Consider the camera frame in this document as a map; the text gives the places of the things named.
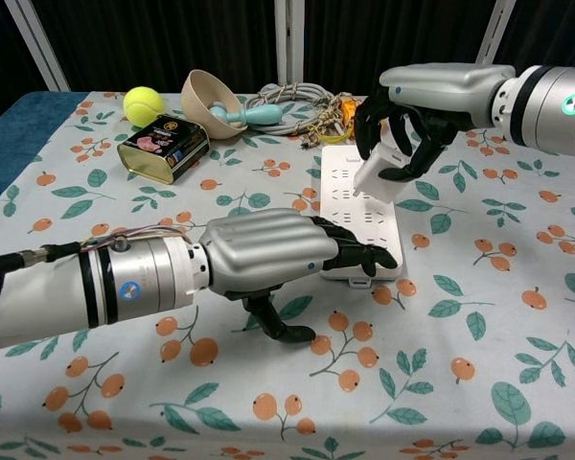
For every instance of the beige bowl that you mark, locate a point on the beige bowl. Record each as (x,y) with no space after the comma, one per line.
(211,103)

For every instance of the yellow rubber band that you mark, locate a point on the yellow rubber band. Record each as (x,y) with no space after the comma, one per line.
(338,136)

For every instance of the black meat tin can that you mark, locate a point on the black meat tin can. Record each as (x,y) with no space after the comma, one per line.
(165,148)

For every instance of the black curtain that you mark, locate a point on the black curtain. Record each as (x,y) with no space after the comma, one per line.
(163,43)

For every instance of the white power strip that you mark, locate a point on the white power strip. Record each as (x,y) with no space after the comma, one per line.
(364,215)

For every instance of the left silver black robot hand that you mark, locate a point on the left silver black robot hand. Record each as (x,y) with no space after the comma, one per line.
(278,254)

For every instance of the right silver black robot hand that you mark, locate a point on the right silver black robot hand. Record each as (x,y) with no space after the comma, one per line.
(426,110)

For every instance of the blue table mat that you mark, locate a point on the blue table mat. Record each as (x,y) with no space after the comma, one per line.
(14,139)

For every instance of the grey metal frame post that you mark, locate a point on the grey metal frame post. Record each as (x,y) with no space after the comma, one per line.
(496,31)
(38,45)
(289,43)

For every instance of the white plug adapter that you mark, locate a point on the white plug adapter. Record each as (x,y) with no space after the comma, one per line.
(381,178)

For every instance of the yellow tennis ball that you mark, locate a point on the yellow tennis ball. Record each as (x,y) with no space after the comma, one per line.
(144,106)

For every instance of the floral patterned tablecloth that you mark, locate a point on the floral patterned tablecloth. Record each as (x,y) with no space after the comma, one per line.
(287,335)

